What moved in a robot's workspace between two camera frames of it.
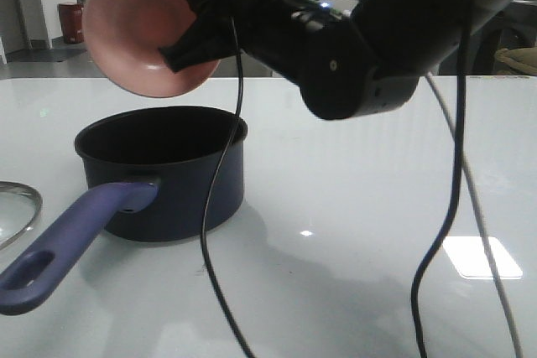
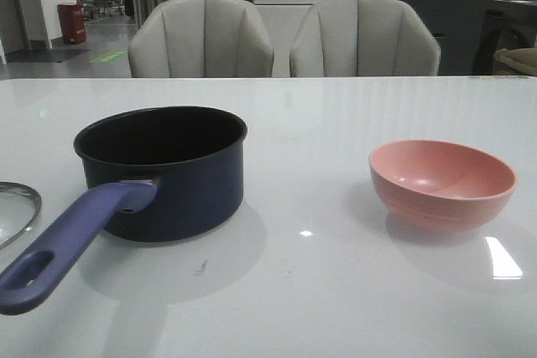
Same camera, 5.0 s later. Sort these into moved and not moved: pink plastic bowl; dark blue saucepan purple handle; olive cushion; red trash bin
Moved: pink plastic bowl
Not moved: olive cushion; red trash bin; dark blue saucepan purple handle
